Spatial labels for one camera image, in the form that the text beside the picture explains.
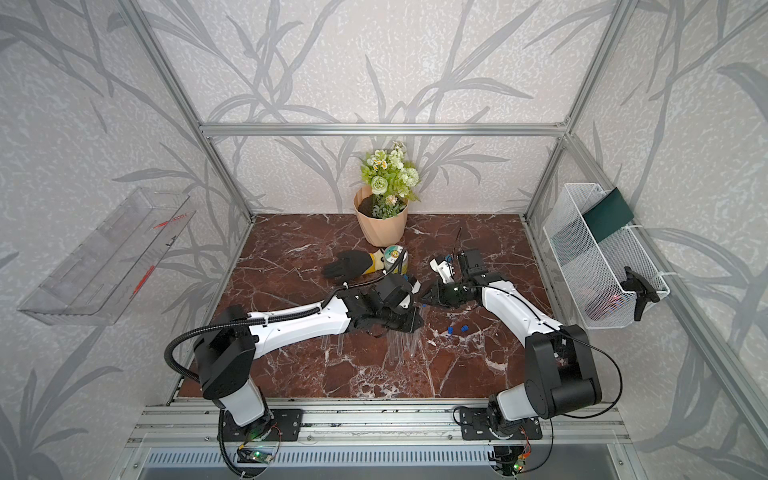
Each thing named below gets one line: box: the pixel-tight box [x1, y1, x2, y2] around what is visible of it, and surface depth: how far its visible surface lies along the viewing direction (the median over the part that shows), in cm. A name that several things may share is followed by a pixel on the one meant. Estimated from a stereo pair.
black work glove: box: [323, 250, 372, 281], surface depth 104 cm
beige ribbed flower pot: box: [354, 185, 409, 248], surface depth 104 cm
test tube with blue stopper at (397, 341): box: [391, 333, 404, 364], surface depth 88 cm
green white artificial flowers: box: [361, 141, 421, 220], surface depth 96 cm
